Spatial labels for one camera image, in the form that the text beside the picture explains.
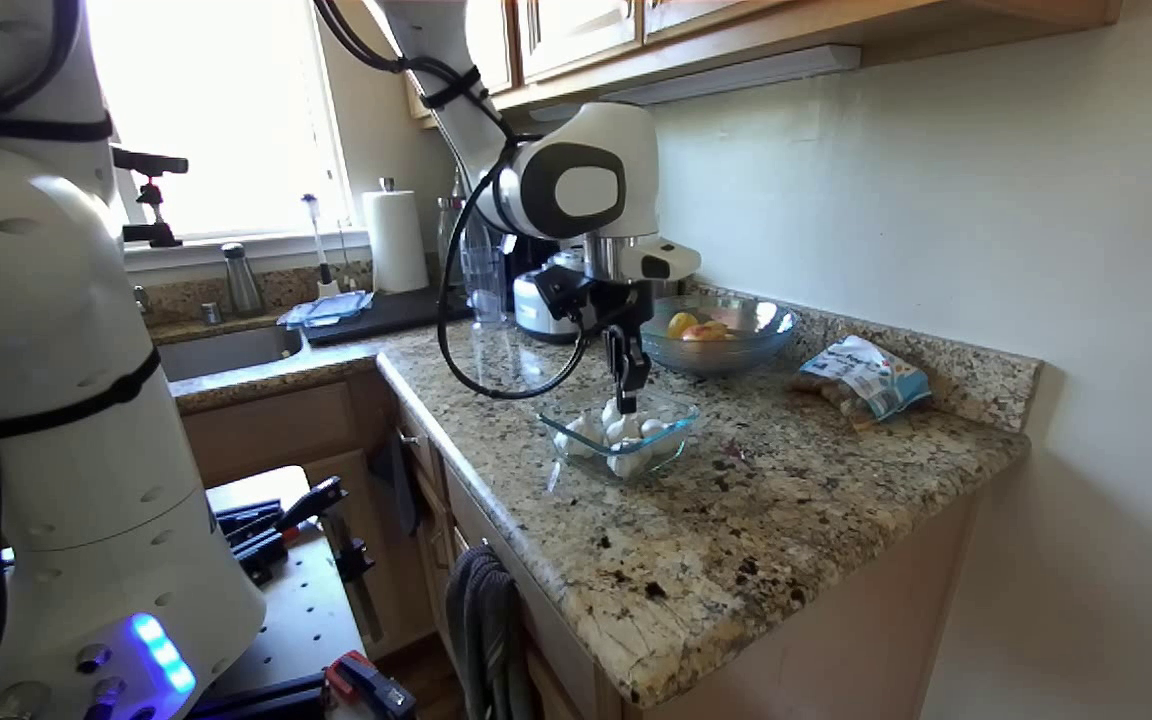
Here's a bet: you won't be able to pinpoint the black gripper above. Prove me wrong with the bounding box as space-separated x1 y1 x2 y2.
577 270 662 416

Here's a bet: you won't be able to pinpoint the square clear glass bowl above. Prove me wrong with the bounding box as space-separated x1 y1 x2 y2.
535 386 703 489

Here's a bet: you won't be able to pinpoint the round glass fruit bowl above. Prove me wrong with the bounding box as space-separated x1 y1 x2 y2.
634 293 807 382

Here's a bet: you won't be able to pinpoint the orange-red round fruit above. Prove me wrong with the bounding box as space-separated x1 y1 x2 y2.
690 318 739 354

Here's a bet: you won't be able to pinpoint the silver food chopper appliance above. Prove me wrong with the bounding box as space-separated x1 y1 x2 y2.
508 237 606 346

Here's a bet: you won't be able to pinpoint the clear bottle with silver cap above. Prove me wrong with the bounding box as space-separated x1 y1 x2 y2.
454 197 517 324

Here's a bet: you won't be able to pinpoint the black ribbed drying mat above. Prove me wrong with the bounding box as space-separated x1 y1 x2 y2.
284 278 463 351

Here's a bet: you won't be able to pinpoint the blue white snack bag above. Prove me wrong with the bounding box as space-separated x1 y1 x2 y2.
794 330 940 429

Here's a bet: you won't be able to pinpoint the dark hanging cloth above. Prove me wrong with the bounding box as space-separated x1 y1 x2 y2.
366 435 431 538

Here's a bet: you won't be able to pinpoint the white paper towel roll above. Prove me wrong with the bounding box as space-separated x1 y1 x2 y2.
361 176 435 299

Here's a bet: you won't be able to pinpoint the pale blue folded cloth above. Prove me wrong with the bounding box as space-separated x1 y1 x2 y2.
274 289 382 341

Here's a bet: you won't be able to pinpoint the gray hanging towel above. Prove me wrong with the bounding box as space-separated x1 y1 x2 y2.
445 538 545 720

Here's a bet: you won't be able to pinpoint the under-cabinet light bar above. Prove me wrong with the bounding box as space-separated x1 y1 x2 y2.
598 45 866 113

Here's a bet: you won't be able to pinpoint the thin upright dish brush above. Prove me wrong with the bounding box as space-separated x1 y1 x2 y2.
301 187 343 303

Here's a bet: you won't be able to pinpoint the wooden cabinet door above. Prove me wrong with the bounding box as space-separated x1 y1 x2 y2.
639 0 801 45
517 0 648 87

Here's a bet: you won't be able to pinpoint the wooden base cabinets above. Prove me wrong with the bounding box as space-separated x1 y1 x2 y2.
173 363 988 720

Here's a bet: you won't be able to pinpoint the black bar clamp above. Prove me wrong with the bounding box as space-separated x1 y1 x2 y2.
212 472 349 587

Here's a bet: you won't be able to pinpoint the silver sink faucet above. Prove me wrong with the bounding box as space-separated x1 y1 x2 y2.
216 237 267 318

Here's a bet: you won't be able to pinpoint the kitchen sink basin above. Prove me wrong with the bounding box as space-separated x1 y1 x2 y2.
150 314 305 386

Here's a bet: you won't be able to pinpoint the red and blue clamp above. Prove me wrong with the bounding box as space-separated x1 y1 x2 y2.
314 646 425 720

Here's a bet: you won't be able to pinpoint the black perforated robot table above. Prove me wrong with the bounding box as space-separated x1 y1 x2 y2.
189 461 386 720

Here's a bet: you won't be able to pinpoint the bright kitchen window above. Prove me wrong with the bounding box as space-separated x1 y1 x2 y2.
82 0 366 248

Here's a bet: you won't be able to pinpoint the wooden upper cabinets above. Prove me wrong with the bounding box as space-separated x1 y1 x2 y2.
406 0 1127 134

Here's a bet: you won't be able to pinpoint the wrist mounted stereo camera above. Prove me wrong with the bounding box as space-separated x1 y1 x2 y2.
631 237 703 283

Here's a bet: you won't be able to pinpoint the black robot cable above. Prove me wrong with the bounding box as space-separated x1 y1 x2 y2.
0 0 597 720

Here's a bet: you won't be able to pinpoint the black camera on stand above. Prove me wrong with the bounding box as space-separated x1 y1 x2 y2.
106 143 197 252

